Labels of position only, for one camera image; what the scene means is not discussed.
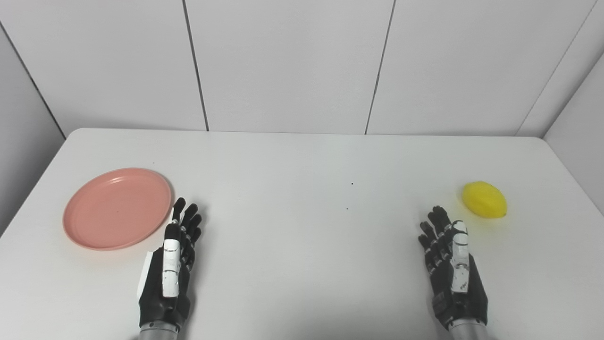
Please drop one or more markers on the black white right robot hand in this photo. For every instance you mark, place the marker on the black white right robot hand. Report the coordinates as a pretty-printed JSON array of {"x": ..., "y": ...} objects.
[{"x": 465, "y": 302}]

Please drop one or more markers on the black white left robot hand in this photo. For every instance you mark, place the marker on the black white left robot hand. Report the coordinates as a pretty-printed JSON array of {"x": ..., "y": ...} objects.
[{"x": 158, "y": 293}]

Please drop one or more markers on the pink round plate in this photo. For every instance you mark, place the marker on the pink round plate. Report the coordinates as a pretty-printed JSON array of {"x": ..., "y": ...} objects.
[{"x": 115, "y": 210}]

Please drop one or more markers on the yellow lemon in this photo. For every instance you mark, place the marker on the yellow lemon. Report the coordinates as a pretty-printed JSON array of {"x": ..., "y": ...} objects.
[{"x": 484, "y": 199}]

